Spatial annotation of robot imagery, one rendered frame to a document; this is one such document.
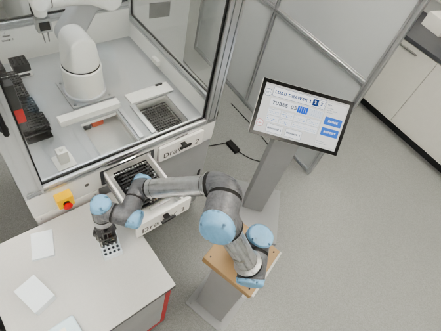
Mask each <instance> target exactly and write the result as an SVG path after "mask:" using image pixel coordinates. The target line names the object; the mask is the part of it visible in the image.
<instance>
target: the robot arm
mask: <svg viewBox="0 0 441 331"><path fill-rule="evenodd" d="M185 196H205V197H206V198H207V199H206V203H205V206H204V209H203V213H202V215H201V217H200V221H199V232H200V234H201V235H202V237H204V239H206V240H209V241H210V242H211V243H214V244H218V245H223V246H224V247H225V249H226V251H227V252H228V253H229V255H230V257H231V258H232V259H233V261H234V269H235V271H236V272H237V276H236V283H237V284H239V285H241V286H245V287H248V288H262V287H263V286H264V282H265V280H266V279H265V276H266V268H267V263H268V254H269V249H270V246H271V245H272V243H273V241H274V235H273V233H272V231H271V230H270V229H269V228H268V227H267V226H266V225H263V224H254V225H251V226H250V227H249V228H248V229H247V232H246V233H245V234H244V233H243V221H242V219H241V217H240V207H241V204H242V198H243V192H242V188H241V186H240V184H239V183H238V182H237V180H235V178H233V177H232V176H230V175H229V174H226V173H223V172H219V171H208V172H205V173H204V174H203V175H194V176H184V177H168V178H158V179H151V177H149V176H148V175H146V174H142V173H139V174H137V175H135V178H134V179H133V180H132V182H131V186H130V187H129V189H128V191H127V193H126V195H125V198H124V200H123V202H122V204H118V203H115V202H112V201H111V200H110V198H109V197H108V196H106V195H104V194H98V195H96V196H94V197H93V198H92V199H91V201H90V212H91V215H92V219H93V224H94V230H93V237H95V238H96V240H97V241H98V242H99V243H100V247H101V248H102V246H105V245H107V244H111V243H114V242H115V243H116V241H117V234H116V232H115V230H116V229H117V228H116V225H121V226H123V227H126V228H131V229H138V228H139V227H140V226H141V224H142V220H143V218H144V212H143V211H142V210H141V208H142V205H143V203H144V201H145V199H146V198H170V197H185ZM115 224H116V225H115Z"/></svg>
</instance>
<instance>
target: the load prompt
mask: <svg viewBox="0 0 441 331"><path fill-rule="evenodd" d="M272 96H275V97H279V98H282V99H286V100H290V101H293V102H298V103H301V104H305V105H307V106H312V107H315V108H319V109H322V110H324V109H325V107H326V103H327V100H322V99H318V98H316V97H311V96H308V95H304V94H301V93H297V92H294V91H290V90H287V89H283V88H280V87H276V86H275V87H274V91H273V94H272Z"/></svg>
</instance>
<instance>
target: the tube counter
mask: <svg viewBox="0 0 441 331"><path fill-rule="evenodd" d="M289 111H292V112H296V113H298V114H303V115H306V116H310V117H313V118H317V119H320V120H321V119H322V116H323V113H324V112H322V111H319V110H315V109H312V108H307V107H305V106H301V105H298V104H293V103H291V107H290V109H289Z"/></svg>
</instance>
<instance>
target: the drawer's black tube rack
mask: <svg viewBox="0 0 441 331"><path fill-rule="evenodd" d="M144 161H146V160H143V161H141V162H139V163H137V164H138V165H137V164H134V165H131V166H129V167H127V168H125V169H122V170H121V171H122V173H120V172H121V171H118V172H116V173H114V175H115V174H117V175H115V177H114V179H115V180H116V182H117V183H118V185H119V186H120V188H121V189H122V191H123V192H124V193H125V195H126V193H127V191H128V189H129V187H130V186H131V182H132V180H133V179H134V178H135V175H137V174H139V173H142V174H146V175H148V176H149V177H151V179H158V178H159V176H158V175H157V173H156V172H155V171H154V170H153V168H152V167H151V165H150V164H149V163H148V162H147V161H146V162H144ZM142 162H144V163H142ZM147 164H148V165H147ZM135 166H136V167H135ZM149 166H150V167H149ZM132 167H134V168H132ZM129 168H130V169H129ZM150 168H152V169H150ZM126 169H128V170H127V171H126ZM152 171H154V172H152ZM118 173H119V174H118ZM154 173H155V175H154ZM157 177H158V178H157ZM161 199H162V198H158V199H157V200H155V201H153V200H152V202H151V203H150V202H148V203H147V204H144V205H143V206H142V208H141V209H144V208H145V207H147V206H149V205H151V204H153V203H155V202H157V201H159V200H161Z"/></svg>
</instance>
